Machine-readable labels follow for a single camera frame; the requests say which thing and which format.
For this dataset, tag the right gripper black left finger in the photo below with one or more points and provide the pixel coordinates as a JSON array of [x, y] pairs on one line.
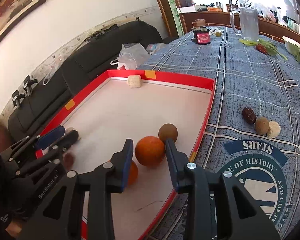
[[60, 214]]

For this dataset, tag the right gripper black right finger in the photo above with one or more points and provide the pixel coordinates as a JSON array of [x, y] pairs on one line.
[[218, 195]]

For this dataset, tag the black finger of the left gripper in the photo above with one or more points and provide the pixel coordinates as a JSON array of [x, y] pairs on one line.
[[62, 144], [27, 147]]

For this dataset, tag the dark red jujube date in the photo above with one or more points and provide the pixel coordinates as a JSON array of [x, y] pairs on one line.
[[68, 161]]

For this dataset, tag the orange mandarin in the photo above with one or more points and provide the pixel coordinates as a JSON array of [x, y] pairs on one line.
[[150, 151]]

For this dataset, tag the small brown longan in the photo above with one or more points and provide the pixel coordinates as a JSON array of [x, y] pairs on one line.
[[168, 131]]

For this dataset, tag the brown round longan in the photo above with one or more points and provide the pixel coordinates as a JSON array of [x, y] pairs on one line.
[[261, 125]]

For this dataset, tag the black sofa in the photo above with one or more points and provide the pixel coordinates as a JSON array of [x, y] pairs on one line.
[[78, 70]]

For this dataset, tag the black clip on sofa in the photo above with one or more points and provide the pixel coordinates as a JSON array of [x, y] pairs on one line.
[[16, 97], [28, 83]]

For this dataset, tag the blue plaid tablecloth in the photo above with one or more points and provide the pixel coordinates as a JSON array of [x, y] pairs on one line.
[[269, 168]]

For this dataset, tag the large orange in tray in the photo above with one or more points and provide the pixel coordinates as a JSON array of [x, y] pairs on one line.
[[133, 174]]

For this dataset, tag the dark red date on table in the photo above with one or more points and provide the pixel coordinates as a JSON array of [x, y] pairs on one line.
[[249, 115]]

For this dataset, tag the pale peeled fruit on table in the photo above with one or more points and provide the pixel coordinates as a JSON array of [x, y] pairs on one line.
[[274, 129]]

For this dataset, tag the cream cube at tray edge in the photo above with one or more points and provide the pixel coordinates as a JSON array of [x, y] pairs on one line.
[[134, 81]]

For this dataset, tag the clear plastic bag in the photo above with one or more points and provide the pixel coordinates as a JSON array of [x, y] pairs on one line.
[[130, 56]]

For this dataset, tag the red fruit by leaves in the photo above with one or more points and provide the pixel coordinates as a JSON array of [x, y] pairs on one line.
[[261, 49]]

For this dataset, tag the green vegetable leaves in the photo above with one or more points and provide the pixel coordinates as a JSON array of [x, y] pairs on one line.
[[271, 48]]

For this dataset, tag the dark jar pink label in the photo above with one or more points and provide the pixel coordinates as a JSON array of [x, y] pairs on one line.
[[201, 33]]

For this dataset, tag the white bowl with greens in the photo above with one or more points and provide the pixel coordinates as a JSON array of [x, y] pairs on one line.
[[292, 46]]

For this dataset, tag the glass pitcher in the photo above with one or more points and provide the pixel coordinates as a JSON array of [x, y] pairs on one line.
[[248, 19]]

